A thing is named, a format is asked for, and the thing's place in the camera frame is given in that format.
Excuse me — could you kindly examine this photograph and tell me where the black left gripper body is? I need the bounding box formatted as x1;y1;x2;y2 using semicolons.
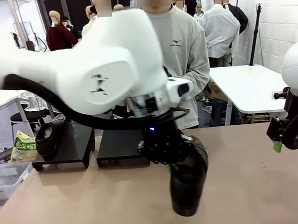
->
136;120;186;168

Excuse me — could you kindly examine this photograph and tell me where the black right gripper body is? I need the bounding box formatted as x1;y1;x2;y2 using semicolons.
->
265;115;290;144

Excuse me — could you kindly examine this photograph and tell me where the black leather buckle loafer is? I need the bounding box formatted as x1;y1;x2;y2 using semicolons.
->
166;133;212;218
33;113;70;161

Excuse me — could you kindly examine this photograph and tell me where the person's left forearm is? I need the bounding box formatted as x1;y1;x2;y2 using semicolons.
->
179;63;212;102

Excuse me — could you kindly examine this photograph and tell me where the black shoe stand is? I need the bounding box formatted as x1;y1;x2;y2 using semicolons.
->
29;121;97;173
94;128;152;169

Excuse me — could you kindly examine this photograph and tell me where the black tripod stand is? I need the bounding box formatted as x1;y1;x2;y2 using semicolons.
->
245;2;267;67

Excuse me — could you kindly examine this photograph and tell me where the wooden pallet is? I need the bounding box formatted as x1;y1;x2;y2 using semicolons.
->
240;112;274;125

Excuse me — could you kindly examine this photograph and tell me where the black right wrist flange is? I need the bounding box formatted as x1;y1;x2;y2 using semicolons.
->
282;86;298;115

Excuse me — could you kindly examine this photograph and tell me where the black clamp knob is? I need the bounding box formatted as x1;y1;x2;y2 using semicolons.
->
273;91;289;100

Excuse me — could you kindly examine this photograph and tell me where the white table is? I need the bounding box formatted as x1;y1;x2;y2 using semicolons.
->
208;62;294;127
0;87;35;140

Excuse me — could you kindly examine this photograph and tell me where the cardboard box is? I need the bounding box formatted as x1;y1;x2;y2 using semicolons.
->
206;79;229;102

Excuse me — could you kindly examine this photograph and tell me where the mannequin in white shirt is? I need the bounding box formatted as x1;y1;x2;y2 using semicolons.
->
199;0;243;60

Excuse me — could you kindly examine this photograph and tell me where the mannequin in black jacket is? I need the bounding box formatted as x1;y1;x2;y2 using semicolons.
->
223;0;250;36

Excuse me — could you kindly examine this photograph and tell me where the person in grey sweatshirt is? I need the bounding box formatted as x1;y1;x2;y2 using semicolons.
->
140;0;213;132

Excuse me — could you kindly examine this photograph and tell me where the clear plastic bag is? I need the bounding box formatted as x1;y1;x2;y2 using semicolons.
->
20;94;52;112

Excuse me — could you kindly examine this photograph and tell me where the black office chair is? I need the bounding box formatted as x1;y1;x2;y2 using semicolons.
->
10;106;56;136

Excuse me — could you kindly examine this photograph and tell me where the small mannequin in white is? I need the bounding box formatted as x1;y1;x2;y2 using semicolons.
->
192;2;205;21

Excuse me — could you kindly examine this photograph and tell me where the yellow green snack bag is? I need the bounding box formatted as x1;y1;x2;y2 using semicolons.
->
6;129;39;164

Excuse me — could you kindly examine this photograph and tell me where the mannequin in maroon top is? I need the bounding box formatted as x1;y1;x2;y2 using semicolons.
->
45;9;79;52

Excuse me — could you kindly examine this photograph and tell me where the mannequin in cream top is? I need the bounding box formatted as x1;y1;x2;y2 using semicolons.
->
80;6;98;38

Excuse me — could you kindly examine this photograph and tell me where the clear plastic storage bin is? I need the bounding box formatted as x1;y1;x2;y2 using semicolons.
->
0;145;36;208

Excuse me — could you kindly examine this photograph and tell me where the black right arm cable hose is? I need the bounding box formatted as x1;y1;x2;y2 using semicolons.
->
280;106;298;151

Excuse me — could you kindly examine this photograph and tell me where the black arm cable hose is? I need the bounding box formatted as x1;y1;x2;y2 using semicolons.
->
280;106;298;151
0;64;190;137

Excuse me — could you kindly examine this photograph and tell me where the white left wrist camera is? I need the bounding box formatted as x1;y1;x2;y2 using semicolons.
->
164;76;195;106

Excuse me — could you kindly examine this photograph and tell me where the white cable bundle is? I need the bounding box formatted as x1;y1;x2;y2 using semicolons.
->
201;105;215;115

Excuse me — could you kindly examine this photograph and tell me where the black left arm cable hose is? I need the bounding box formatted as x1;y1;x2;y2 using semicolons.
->
0;64;190;137

